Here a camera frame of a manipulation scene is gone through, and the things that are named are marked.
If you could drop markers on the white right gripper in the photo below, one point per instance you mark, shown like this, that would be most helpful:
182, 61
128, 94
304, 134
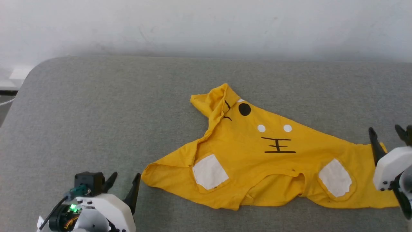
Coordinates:
391, 167

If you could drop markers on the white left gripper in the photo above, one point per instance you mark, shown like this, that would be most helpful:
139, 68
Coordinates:
112, 212

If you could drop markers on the yellow cartoon face t-shirt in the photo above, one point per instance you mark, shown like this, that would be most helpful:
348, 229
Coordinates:
257, 167

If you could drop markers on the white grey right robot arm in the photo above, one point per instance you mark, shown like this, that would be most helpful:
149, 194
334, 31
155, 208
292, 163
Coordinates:
405, 196

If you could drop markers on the white flat floor object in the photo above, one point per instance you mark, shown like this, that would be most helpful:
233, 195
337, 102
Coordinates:
20, 73

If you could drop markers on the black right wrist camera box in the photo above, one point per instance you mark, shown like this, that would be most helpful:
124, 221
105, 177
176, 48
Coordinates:
409, 135

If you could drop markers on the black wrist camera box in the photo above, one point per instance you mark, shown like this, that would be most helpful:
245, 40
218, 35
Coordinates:
409, 135
88, 182

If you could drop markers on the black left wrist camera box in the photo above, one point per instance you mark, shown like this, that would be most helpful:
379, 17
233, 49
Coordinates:
88, 182

